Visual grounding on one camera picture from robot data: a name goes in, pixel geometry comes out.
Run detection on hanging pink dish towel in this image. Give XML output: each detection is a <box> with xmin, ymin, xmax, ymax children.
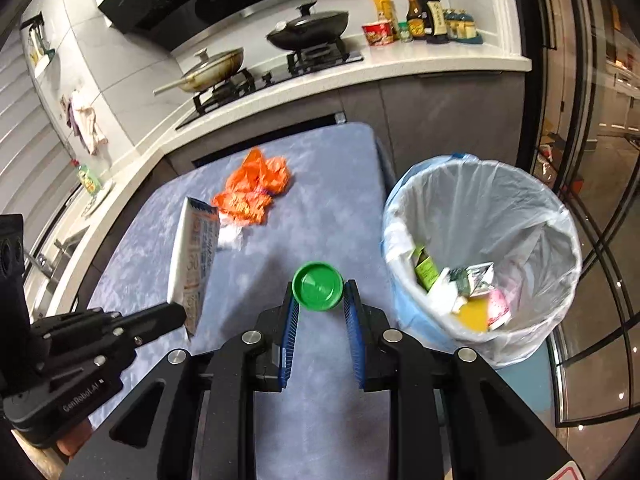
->
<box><xmin>65</xmin><ymin>90</ymin><xmax>108</xmax><ymax>156</ymax></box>

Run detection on small white tissue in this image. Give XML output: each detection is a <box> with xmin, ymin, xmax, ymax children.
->
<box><xmin>217</xmin><ymin>223</ymin><xmax>244</xmax><ymax>250</ymax></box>

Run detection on green milk carton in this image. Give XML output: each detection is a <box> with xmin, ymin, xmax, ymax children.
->
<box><xmin>449</xmin><ymin>262</ymin><xmax>495</xmax><ymax>298</ymax></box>

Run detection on dark soy sauce bottle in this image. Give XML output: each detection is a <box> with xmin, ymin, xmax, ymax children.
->
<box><xmin>418</xmin><ymin>0</ymin><xmax>449</xmax><ymax>44</ymax></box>

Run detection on beige pan with glass lid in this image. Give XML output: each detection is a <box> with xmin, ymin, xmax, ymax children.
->
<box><xmin>153</xmin><ymin>48</ymin><xmax>244</xmax><ymax>96</ymax></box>

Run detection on trash bin with plastic liner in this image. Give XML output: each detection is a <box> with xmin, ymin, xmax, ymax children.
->
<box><xmin>382</xmin><ymin>155</ymin><xmax>582</xmax><ymax>368</ymax></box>

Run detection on person's left hand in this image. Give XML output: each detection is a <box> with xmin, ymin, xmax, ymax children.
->
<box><xmin>56</xmin><ymin>418</ymin><xmax>93</xmax><ymax>458</ymax></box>

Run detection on small green spice jar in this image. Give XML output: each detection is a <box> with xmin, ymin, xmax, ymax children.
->
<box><xmin>398</xmin><ymin>22</ymin><xmax>413</xmax><ymax>42</ymax></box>

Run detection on white paper towel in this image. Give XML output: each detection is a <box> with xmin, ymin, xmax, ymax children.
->
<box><xmin>426</xmin><ymin>268</ymin><xmax>468</xmax><ymax>316</ymax></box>

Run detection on red instant noodle cup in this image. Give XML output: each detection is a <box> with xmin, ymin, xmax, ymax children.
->
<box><xmin>361</xmin><ymin>20</ymin><xmax>396</xmax><ymax>47</ymax></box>

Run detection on grey kitchen cabinets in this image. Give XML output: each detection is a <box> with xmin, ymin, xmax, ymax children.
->
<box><xmin>74</xmin><ymin>72</ymin><xmax>525</xmax><ymax>310</ymax></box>

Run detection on teal condiment jar set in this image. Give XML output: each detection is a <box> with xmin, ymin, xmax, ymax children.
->
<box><xmin>444</xmin><ymin>9</ymin><xmax>484</xmax><ymax>44</ymax></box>

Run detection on yellow seasoning packet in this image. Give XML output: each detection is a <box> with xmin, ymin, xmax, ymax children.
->
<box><xmin>373</xmin><ymin>0</ymin><xmax>396</xmax><ymax>23</ymax></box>

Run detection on green dish soap bottle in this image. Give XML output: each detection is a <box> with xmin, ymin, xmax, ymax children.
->
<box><xmin>77</xmin><ymin>164</ymin><xmax>103</xmax><ymax>196</ymax></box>

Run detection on brown sauce bottle yellow cap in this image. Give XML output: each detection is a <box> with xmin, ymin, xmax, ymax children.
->
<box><xmin>406</xmin><ymin>0</ymin><xmax>426</xmax><ymax>40</ymax></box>

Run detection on orange plastic bag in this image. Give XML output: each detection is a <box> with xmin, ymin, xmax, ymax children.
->
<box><xmin>210</xmin><ymin>148</ymin><xmax>291</xmax><ymax>226</ymax></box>

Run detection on blue-grey velvet table cloth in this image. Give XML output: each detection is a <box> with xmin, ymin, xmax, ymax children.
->
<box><xmin>90</xmin><ymin>122</ymin><xmax>392</xmax><ymax>479</ymax></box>

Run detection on oatmeal snack packet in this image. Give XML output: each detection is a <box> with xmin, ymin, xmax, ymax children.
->
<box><xmin>166</xmin><ymin>196</ymin><xmax>219</xmax><ymax>338</ymax></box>

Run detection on black gas stove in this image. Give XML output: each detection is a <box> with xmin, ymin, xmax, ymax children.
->
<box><xmin>176</xmin><ymin>39</ymin><xmax>363</xmax><ymax>130</ymax></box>

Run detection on pink paper cup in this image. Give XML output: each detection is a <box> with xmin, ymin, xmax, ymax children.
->
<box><xmin>487</xmin><ymin>288</ymin><xmax>511</xmax><ymax>330</ymax></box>

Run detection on white countertop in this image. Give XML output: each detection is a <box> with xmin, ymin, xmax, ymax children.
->
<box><xmin>47</xmin><ymin>44</ymin><xmax>532</xmax><ymax>315</ymax></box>

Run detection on black framed glass door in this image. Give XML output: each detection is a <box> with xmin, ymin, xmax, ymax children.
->
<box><xmin>521</xmin><ymin>0</ymin><xmax>639</xmax><ymax>429</ymax></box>

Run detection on black wok with lid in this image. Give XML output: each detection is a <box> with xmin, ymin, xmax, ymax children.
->
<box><xmin>266</xmin><ymin>1</ymin><xmax>349</xmax><ymax>52</ymax></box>

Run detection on green cardboard box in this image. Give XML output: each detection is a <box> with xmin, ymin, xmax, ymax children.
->
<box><xmin>411</xmin><ymin>246</ymin><xmax>440</xmax><ymax>292</ymax></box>

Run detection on green bottle with cap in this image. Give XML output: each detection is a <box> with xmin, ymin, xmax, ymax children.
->
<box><xmin>292</xmin><ymin>261</ymin><xmax>344</xmax><ymax>312</ymax></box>

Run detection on yellow sponge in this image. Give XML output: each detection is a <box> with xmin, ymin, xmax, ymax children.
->
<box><xmin>456</xmin><ymin>296</ymin><xmax>489</xmax><ymax>333</ymax></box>

